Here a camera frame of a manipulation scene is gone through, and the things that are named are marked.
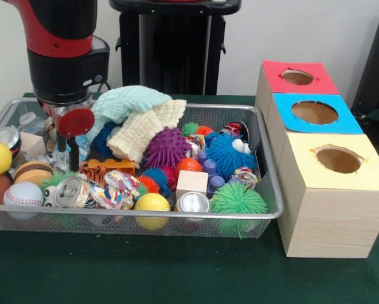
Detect mint green cloth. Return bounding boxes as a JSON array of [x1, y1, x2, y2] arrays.
[[77, 85, 172, 145]]

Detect black chair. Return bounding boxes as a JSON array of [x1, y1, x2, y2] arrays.
[[351, 6, 379, 124]]

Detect wooden box three holes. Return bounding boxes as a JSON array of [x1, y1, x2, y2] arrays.
[[255, 60, 379, 259]]

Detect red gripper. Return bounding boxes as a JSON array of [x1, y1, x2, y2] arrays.
[[55, 107, 96, 173]]

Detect orange striped tiger toy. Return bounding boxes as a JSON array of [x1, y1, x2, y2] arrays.
[[80, 158, 136, 183]]

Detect pale yellow cloth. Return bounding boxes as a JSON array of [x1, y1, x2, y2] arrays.
[[107, 99, 187, 167]]

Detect small silver can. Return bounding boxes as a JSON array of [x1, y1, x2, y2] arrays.
[[176, 191, 211, 216]]

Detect white baseball toy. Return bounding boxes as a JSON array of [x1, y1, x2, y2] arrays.
[[3, 182, 44, 219]]

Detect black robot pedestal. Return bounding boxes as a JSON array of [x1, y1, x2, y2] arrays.
[[109, 0, 242, 96]]

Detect dark blue spiky ball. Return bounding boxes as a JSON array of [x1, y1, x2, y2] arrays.
[[205, 131, 257, 181]]

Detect purple spiky toy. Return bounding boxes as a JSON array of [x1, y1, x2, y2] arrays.
[[144, 127, 191, 168]]

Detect plain green spiky ball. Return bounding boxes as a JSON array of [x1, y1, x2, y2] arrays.
[[210, 182, 267, 238]]

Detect shallow wire mesh bin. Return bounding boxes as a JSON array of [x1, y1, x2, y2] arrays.
[[0, 97, 285, 239]]

